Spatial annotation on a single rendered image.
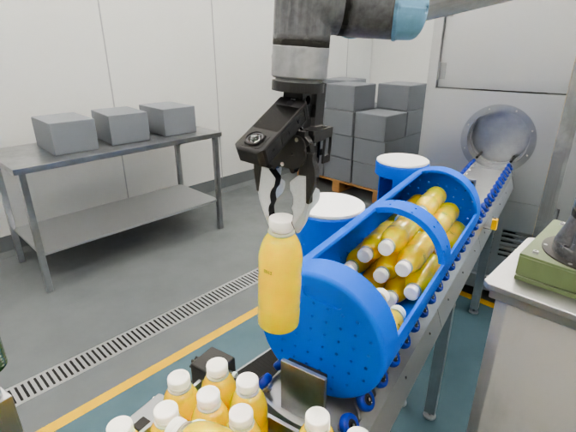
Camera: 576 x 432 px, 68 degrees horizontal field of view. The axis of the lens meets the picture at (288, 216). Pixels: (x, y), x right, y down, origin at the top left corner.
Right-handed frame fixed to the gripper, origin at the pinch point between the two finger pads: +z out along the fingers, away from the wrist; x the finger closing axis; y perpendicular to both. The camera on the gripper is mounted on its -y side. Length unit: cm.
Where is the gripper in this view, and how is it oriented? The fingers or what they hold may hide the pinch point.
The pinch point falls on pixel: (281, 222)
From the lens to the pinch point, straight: 63.3
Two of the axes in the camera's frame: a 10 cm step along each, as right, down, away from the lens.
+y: 5.2, -2.8, 8.1
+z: -0.6, 9.3, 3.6
